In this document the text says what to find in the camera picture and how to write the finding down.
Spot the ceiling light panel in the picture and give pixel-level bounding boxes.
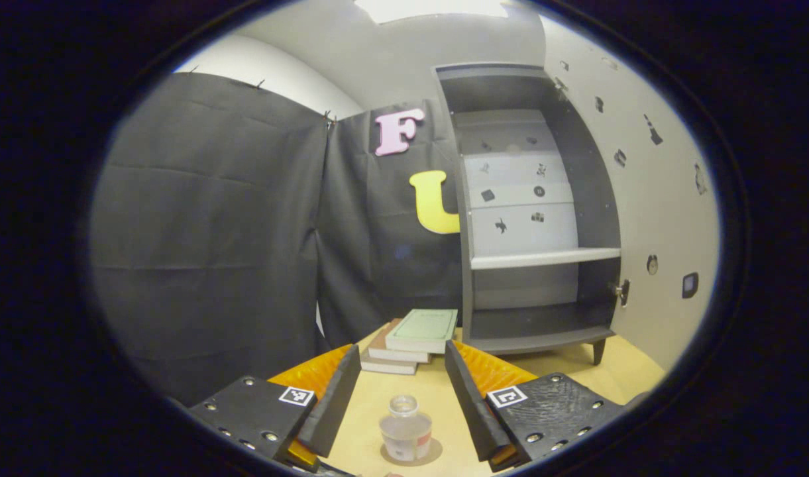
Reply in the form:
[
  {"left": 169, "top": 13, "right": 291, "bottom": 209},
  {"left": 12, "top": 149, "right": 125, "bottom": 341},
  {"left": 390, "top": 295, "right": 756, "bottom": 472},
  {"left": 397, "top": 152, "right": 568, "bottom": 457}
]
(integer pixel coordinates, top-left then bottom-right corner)
[{"left": 354, "top": 0, "right": 511, "bottom": 25}]

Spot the dark grey cabinet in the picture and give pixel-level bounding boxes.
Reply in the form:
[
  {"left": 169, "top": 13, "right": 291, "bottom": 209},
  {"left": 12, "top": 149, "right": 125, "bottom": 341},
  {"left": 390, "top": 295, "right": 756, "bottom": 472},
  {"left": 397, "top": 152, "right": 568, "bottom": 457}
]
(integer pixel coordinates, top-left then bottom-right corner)
[{"left": 434, "top": 63, "right": 625, "bottom": 365}]

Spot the black backdrop cloth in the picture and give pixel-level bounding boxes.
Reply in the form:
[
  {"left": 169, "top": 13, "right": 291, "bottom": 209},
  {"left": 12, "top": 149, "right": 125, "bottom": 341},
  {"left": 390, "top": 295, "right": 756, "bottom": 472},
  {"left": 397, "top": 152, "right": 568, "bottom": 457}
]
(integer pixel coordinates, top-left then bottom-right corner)
[{"left": 89, "top": 72, "right": 464, "bottom": 406}]

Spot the green book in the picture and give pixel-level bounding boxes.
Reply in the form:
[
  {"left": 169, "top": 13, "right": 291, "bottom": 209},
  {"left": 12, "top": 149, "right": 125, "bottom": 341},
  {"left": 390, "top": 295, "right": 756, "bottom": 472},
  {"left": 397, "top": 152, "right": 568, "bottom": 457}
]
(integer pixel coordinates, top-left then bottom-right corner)
[{"left": 385, "top": 309, "right": 458, "bottom": 354}]

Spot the white cabinet shelf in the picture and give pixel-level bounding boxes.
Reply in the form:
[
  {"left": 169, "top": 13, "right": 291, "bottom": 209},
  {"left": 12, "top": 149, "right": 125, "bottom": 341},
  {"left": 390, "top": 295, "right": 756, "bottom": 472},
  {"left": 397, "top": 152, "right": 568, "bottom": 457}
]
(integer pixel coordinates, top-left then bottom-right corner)
[{"left": 470, "top": 247, "right": 622, "bottom": 270}]

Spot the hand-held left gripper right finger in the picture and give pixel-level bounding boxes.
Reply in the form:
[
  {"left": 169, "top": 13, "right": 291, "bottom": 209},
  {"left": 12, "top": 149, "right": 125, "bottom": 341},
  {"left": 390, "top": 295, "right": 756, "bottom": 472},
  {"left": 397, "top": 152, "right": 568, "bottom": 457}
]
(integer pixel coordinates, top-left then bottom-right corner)
[{"left": 444, "top": 341, "right": 625, "bottom": 474}]

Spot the clear bottle with pump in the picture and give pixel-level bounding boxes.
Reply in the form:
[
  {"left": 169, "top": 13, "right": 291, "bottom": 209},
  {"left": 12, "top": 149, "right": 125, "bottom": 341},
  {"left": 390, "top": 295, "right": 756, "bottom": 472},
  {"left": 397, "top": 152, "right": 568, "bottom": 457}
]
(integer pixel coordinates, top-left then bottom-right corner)
[{"left": 379, "top": 395, "right": 433, "bottom": 463}]

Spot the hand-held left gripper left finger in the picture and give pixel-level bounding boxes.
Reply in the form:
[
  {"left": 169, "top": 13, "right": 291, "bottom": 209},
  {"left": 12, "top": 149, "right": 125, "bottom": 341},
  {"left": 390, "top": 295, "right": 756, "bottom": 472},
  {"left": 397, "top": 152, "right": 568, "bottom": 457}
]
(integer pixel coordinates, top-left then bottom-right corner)
[{"left": 189, "top": 344, "right": 363, "bottom": 474}]

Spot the brown book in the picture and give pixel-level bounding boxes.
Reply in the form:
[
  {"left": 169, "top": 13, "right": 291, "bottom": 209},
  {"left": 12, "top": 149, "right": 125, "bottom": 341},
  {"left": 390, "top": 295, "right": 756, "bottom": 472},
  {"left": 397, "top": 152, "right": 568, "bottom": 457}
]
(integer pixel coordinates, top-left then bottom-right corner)
[{"left": 368, "top": 318, "right": 431, "bottom": 364}]

